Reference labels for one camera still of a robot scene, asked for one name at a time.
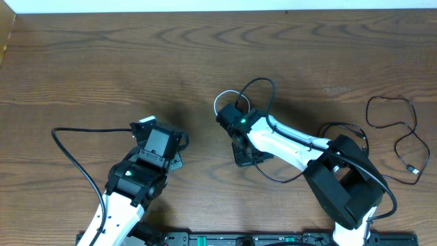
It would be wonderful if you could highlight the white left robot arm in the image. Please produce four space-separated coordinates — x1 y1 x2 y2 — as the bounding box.
77 115 189 245

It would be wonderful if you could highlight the white usb cable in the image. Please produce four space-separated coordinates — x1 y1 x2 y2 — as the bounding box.
213 90 251 118

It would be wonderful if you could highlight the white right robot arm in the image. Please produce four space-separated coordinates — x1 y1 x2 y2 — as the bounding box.
215 104 388 245

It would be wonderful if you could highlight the thin black usb cable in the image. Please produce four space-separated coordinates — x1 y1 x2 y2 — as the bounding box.
365 96 431 186

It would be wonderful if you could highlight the cardboard side panel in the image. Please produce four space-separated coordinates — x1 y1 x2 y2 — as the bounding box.
0 0 16 62

